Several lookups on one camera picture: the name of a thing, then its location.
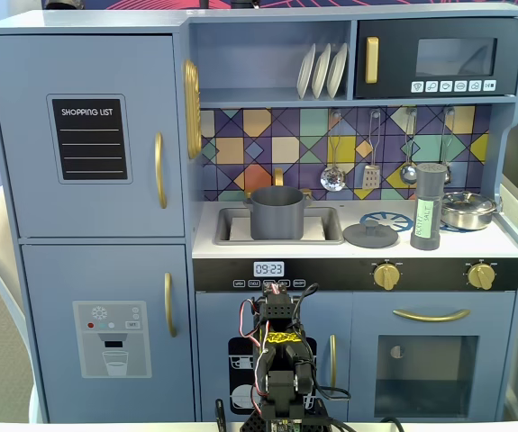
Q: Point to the gray toy sink basin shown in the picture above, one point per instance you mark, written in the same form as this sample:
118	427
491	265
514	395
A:
222	225

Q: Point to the steel serving spoon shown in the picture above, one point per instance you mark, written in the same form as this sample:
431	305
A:
448	176

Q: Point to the gold stove knob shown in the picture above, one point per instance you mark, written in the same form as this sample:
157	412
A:
480	275
385	275

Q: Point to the blue dishwasher door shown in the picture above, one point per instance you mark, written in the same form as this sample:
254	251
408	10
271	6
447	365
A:
213	324

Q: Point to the shiny steel pot with lid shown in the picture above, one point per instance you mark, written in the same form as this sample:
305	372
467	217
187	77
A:
468	211

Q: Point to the gray plastic pot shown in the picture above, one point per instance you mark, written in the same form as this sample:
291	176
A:
276	216

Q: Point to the black toy microwave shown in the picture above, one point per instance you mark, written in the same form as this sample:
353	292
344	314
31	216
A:
393	54

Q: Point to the steel skimmer spoon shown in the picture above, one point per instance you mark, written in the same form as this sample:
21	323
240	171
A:
333	179

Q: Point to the digital clock display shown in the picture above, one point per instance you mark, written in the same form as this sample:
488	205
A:
268	269

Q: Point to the gray round pot lid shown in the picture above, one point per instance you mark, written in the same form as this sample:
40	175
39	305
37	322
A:
371	238

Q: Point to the blue freezer door with dispenser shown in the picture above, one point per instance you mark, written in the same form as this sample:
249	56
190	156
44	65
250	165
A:
60	279

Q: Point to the blue oven door with window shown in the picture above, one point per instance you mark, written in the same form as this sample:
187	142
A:
366	315

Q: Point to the small black upright post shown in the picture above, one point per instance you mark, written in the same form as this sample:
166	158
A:
220	414

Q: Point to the gold toy faucet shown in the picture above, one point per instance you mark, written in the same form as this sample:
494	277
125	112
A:
278	177

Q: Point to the steel ladle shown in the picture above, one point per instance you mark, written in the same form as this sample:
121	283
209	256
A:
408	173

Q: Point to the steel slotted spatula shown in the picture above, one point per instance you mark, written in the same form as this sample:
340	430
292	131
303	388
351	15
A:
371	177

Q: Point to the gold toy wall phone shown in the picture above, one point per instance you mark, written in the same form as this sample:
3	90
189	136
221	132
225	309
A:
191	112

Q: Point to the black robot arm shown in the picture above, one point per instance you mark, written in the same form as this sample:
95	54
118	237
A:
281	387

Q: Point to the white toy plate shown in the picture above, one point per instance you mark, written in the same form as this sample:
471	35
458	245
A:
320	72
337	69
304	74

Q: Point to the blue wooden toy kitchen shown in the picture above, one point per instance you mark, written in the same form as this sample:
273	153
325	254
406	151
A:
267	45

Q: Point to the black shopping list chalkboard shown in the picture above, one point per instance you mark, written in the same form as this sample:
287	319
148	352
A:
89	135

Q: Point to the tall blue fridge door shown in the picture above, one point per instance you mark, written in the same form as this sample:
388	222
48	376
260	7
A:
24	202

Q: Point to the gray salt shaker green label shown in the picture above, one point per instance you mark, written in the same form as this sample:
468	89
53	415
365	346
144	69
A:
427	189

